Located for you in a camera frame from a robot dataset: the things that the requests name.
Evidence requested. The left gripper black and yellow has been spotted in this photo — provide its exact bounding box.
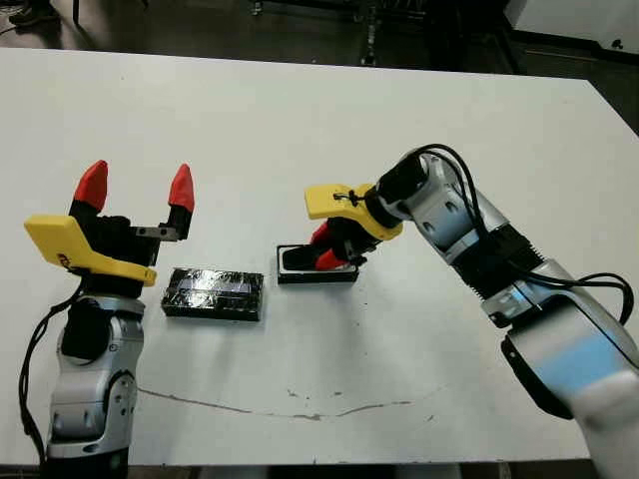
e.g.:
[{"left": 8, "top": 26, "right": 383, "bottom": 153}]
[{"left": 23, "top": 159, "right": 197, "bottom": 299}]

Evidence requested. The right gripper black and yellow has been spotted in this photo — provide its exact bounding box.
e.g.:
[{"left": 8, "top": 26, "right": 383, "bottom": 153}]
[{"left": 304, "top": 183, "right": 404, "bottom": 272}]

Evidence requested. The slim black camera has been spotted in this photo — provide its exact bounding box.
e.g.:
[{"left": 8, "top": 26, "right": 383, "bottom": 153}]
[{"left": 282, "top": 247, "right": 320, "bottom": 273}]

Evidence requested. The shiny black rectangular box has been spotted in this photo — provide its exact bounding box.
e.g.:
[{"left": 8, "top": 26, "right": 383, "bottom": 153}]
[{"left": 160, "top": 267, "right": 265, "bottom": 323}]

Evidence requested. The black box with white liner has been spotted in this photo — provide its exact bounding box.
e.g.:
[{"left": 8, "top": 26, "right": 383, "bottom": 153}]
[{"left": 276, "top": 242, "right": 360, "bottom": 286}]

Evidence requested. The black wheeled gantry stand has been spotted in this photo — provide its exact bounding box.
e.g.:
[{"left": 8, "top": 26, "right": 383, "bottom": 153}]
[{"left": 249, "top": 0, "right": 515, "bottom": 66}]

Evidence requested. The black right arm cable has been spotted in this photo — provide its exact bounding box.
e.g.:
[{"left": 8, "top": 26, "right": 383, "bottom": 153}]
[{"left": 423, "top": 143, "right": 635, "bottom": 325}]

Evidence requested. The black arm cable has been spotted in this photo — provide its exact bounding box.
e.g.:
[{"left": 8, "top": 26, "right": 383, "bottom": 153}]
[
  {"left": 423, "top": 143, "right": 635, "bottom": 325},
  {"left": 18, "top": 296, "right": 76, "bottom": 465}
]

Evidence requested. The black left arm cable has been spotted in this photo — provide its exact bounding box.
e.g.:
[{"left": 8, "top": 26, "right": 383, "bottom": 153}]
[{"left": 18, "top": 296, "right": 76, "bottom": 465}]

